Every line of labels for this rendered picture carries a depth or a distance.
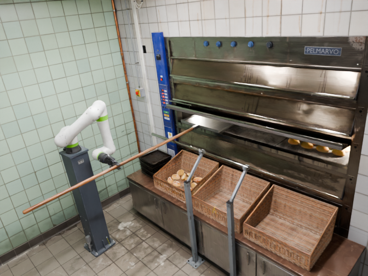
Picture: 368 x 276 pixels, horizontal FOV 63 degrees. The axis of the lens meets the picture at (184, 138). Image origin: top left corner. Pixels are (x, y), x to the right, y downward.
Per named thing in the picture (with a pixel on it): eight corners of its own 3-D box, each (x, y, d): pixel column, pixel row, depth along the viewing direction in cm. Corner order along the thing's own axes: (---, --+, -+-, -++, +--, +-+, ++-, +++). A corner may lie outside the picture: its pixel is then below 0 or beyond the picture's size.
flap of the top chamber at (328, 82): (172, 76, 317) (175, 57, 314) (355, 100, 195) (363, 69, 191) (169, 75, 314) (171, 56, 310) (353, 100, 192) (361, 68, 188)
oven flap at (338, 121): (175, 100, 328) (177, 82, 324) (350, 136, 205) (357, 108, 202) (172, 99, 325) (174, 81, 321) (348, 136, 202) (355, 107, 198)
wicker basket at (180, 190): (184, 169, 360) (182, 148, 349) (221, 184, 322) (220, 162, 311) (153, 187, 330) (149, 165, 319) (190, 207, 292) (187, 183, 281)
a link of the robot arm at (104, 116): (88, 103, 264) (102, 102, 263) (92, 99, 275) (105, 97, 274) (93, 122, 271) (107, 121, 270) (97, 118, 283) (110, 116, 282)
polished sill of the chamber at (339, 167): (182, 123, 344) (181, 120, 343) (349, 171, 221) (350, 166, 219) (178, 125, 341) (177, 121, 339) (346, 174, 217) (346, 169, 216)
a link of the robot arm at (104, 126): (93, 120, 277) (99, 122, 269) (104, 116, 284) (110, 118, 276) (103, 155, 292) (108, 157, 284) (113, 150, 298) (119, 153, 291)
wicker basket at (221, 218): (223, 186, 318) (222, 164, 307) (271, 207, 279) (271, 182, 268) (191, 208, 289) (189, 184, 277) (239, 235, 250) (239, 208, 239)
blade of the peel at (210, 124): (218, 132, 299) (218, 130, 298) (180, 122, 337) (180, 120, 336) (240, 120, 321) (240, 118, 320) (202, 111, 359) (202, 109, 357)
